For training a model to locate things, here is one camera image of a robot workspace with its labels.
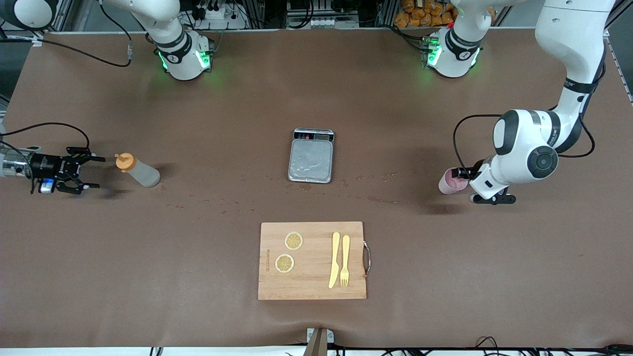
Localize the pink plastic cup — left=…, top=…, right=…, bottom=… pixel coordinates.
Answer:
left=438, top=167, right=469, bottom=195

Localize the translucent sauce bottle orange cap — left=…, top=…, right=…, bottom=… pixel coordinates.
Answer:
left=115, top=152, right=161, bottom=188

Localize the brown table mat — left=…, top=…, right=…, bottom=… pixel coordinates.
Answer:
left=0, top=27, right=633, bottom=349

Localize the yellow plastic fork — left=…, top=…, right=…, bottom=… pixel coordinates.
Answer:
left=340, top=235, right=351, bottom=288

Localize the silver digital kitchen scale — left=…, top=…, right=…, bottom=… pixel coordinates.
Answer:
left=288, top=128, right=335, bottom=184

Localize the yellow plastic knife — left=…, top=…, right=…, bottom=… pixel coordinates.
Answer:
left=328, top=231, right=341, bottom=289

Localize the orange snack pile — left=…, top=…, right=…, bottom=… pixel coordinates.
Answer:
left=394, top=0, right=458, bottom=28

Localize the wooden cutting board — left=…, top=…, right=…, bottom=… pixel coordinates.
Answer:
left=258, top=221, right=371, bottom=301

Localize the white power strip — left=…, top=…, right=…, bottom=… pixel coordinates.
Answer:
left=194, top=0, right=249, bottom=21

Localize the metal table edge bracket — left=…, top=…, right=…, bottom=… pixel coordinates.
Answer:
left=304, top=327, right=335, bottom=356

